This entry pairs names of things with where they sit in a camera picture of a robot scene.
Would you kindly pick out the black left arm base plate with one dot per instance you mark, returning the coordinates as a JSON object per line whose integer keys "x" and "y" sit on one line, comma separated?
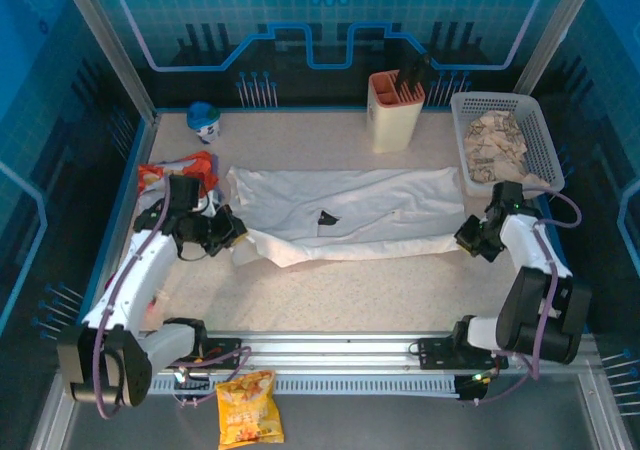
{"x": 225, "y": 344}

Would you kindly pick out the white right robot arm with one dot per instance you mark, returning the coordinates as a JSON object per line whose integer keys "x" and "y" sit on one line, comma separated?
{"x": 530, "y": 250}

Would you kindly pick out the blue-lidded white cup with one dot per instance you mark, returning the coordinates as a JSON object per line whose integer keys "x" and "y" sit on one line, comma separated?
{"x": 202, "y": 115}

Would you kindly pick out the yellow snack bag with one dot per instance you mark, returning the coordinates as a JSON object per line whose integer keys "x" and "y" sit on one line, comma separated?
{"x": 247, "y": 410}

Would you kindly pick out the orange snack bag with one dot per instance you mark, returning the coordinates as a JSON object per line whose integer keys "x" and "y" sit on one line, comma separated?
{"x": 192, "y": 162}

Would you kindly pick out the white t-shirt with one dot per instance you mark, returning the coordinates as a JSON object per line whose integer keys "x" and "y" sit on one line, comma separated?
{"x": 350, "y": 205}

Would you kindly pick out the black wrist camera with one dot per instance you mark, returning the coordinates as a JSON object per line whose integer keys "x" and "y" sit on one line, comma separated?
{"x": 184, "y": 192}
{"x": 507, "y": 192}

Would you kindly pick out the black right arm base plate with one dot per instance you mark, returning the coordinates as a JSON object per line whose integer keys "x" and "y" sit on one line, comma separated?
{"x": 435, "y": 352}

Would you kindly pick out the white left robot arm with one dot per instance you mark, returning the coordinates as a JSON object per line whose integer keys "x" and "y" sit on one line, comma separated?
{"x": 145, "y": 270}

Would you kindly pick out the aluminium frame post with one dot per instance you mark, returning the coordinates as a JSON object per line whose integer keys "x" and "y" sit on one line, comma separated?
{"x": 114, "y": 50}
{"x": 556, "y": 35}

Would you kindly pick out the aluminium mounting rail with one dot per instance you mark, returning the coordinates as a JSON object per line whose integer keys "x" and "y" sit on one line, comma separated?
{"x": 325, "y": 352}

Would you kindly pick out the beige patterned t-shirt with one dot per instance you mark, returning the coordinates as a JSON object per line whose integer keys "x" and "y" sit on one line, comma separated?
{"x": 492, "y": 145}

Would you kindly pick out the white plastic mesh basket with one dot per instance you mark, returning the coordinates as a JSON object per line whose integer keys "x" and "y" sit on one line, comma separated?
{"x": 542, "y": 120}

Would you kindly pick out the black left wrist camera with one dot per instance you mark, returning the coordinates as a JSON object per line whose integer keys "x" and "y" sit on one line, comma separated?
{"x": 184, "y": 192}

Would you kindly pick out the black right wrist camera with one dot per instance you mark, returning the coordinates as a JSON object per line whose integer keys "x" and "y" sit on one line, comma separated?
{"x": 507, "y": 192}

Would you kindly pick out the cream knife block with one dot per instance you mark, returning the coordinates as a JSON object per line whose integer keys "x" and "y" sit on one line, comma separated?
{"x": 392, "y": 125}

